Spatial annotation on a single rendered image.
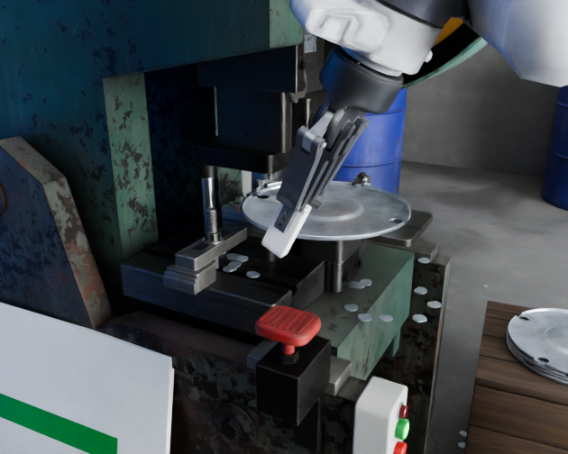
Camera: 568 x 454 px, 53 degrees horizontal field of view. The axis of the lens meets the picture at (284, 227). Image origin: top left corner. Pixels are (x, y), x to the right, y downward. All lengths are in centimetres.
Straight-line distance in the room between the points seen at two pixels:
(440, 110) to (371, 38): 383
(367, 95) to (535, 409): 99
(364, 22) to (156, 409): 71
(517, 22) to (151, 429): 82
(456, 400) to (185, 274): 117
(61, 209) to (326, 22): 65
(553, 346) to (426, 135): 308
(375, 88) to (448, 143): 383
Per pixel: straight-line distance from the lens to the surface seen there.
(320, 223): 92
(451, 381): 193
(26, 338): 116
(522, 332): 150
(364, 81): 52
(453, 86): 428
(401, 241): 88
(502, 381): 136
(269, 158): 90
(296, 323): 68
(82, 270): 103
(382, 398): 79
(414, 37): 51
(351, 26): 50
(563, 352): 146
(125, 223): 102
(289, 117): 92
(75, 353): 108
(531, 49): 47
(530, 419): 140
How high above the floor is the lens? 111
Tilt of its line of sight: 21 degrees down
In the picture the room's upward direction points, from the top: straight up
